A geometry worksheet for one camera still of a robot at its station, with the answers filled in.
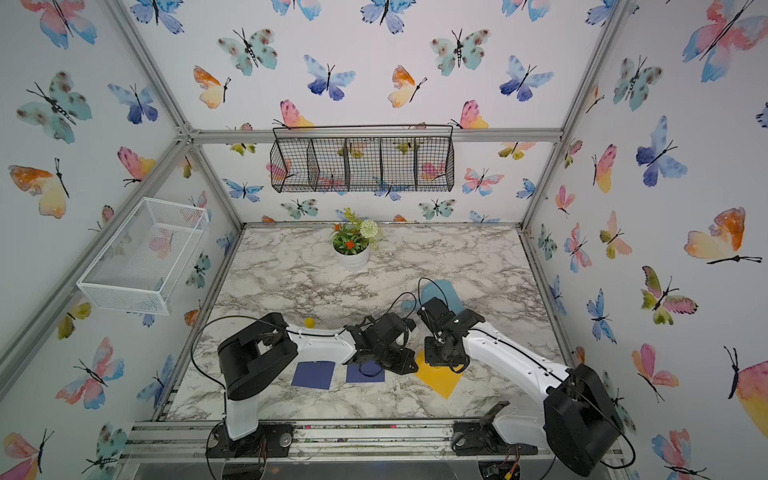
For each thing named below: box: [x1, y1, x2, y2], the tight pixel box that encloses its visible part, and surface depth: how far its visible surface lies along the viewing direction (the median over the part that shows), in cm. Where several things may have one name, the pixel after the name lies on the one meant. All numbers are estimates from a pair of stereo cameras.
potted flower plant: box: [330, 207, 384, 271], surface depth 100 cm
